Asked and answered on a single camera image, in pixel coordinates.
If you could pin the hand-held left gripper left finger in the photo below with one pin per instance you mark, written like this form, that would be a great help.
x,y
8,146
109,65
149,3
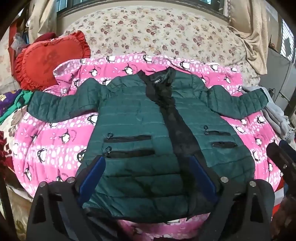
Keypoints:
x,y
93,177

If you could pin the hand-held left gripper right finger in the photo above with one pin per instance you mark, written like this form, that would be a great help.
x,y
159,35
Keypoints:
x,y
203,177

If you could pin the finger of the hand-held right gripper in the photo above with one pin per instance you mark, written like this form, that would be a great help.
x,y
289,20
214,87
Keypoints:
x,y
281,157

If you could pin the dark green puffer jacket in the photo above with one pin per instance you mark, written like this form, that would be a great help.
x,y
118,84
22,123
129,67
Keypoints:
x,y
143,115

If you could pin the grey garment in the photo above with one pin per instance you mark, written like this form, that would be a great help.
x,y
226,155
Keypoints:
x,y
276,113

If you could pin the pink penguin print blanket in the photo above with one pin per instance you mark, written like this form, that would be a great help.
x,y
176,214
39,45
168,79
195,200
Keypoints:
x,y
55,139

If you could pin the white cabinet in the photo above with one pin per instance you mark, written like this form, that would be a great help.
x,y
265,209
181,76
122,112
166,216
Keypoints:
x,y
281,76

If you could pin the bright green cloth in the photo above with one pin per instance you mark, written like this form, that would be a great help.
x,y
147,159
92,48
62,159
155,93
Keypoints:
x,y
16,104

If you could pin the purple floral quilt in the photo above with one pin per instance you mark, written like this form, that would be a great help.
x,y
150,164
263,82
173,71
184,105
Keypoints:
x,y
7,102

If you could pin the red ruffled pillow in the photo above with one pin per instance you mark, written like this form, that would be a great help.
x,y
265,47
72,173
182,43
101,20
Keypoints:
x,y
44,62

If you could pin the beige curtain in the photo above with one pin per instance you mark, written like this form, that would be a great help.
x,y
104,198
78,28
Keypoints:
x,y
249,30
42,18

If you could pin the floral print bed sheet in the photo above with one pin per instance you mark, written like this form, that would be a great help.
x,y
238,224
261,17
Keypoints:
x,y
161,32

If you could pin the clear plastic bag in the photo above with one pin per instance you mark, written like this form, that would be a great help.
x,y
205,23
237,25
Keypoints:
x,y
19,40

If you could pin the dark window frame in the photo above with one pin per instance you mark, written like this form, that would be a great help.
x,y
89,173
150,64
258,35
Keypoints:
x,y
143,5

